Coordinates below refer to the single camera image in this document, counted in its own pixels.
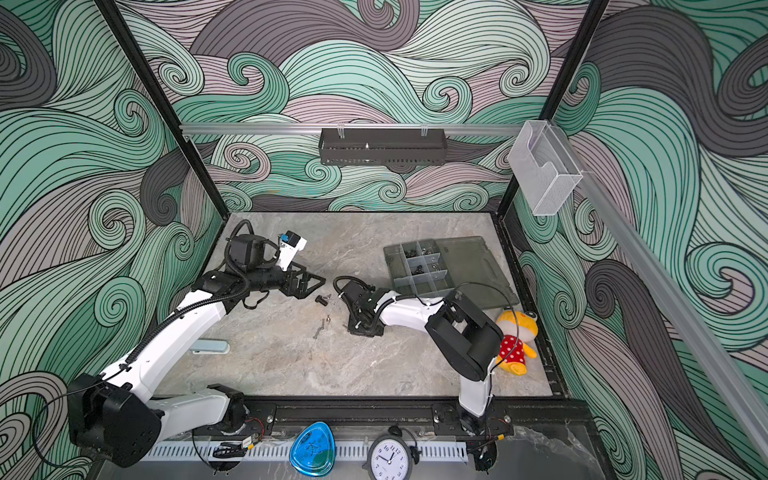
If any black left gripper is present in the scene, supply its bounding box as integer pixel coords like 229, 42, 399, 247
246, 260, 325, 300

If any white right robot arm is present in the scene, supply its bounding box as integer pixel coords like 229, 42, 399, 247
333, 276, 504, 436

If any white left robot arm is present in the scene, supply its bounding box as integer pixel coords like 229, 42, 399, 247
67, 220, 325, 467

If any pale green small object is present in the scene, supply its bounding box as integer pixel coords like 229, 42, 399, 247
189, 339, 230, 355

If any yellow red plush toy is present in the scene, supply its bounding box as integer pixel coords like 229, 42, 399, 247
492, 310, 538, 376

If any small analog alarm clock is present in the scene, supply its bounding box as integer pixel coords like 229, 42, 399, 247
363, 425, 421, 480

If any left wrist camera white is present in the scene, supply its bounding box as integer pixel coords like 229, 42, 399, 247
276, 231, 307, 271

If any black wall shelf tray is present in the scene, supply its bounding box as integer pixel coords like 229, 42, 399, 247
318, 127, 448, 166

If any white slotted cable duct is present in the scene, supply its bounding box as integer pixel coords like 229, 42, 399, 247
140, 439, 470, 464

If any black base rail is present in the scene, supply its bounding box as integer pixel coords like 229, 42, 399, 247
242, 396, 597, 439

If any clear acrylic wall holder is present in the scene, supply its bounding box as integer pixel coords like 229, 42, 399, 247
507, 120, 583, 217

